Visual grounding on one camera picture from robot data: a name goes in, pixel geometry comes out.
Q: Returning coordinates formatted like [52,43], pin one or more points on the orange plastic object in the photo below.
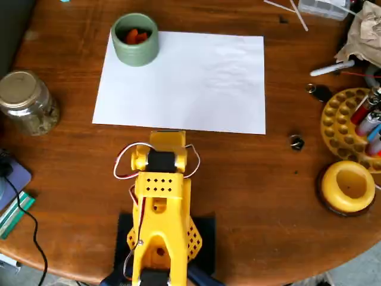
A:
[137,36]

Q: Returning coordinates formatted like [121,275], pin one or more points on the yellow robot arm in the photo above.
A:
[162,208]

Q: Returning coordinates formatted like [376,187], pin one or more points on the green ribbed cup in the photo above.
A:
[135,56]

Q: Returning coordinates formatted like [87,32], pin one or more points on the white paper sheet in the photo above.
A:
[184,89]

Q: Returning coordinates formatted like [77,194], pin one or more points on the black base pad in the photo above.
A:
[208,232]

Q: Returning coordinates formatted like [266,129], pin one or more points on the small black metal nut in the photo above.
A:
[297,143]

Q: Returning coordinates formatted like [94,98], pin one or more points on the blue clamp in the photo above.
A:
[205,277]
[116,277]

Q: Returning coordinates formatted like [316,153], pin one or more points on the black key fob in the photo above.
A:
[321,93]

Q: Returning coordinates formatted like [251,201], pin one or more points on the yellow round holed tray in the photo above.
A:
[339,128]

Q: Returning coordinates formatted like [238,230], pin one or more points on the yellow round bowl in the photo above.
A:
[333,190]

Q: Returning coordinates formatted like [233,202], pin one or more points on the small black clip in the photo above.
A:
[283,20]

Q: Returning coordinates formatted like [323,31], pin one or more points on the white marker pen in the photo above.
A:
[330,69]

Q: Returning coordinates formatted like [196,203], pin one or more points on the white thin stick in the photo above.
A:
[299,15]
[279,6]

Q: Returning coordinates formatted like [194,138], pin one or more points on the red lighter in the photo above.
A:
[360,111]

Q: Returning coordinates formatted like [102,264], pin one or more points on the glass jar gold lid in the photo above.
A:
[23,98]

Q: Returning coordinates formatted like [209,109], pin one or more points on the purple notebook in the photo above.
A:
[18,178]

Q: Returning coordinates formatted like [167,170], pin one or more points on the pink lighter silver cap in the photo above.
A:
[367,123]

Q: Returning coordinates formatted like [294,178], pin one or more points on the blue lighter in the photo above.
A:
[374,134]

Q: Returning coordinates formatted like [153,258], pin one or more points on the clear plastic box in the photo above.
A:
[321,9]

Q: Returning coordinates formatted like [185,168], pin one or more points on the black device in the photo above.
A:
[4,165]

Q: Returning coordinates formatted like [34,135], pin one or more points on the green book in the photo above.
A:
[15,214]

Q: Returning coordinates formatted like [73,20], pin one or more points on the grey tube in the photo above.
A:
[370,73]

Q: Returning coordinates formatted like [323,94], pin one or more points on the crumpled brown paper bag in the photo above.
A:
[364,35]

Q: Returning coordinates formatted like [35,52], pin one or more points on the dark grey furniture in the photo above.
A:
[12,29]

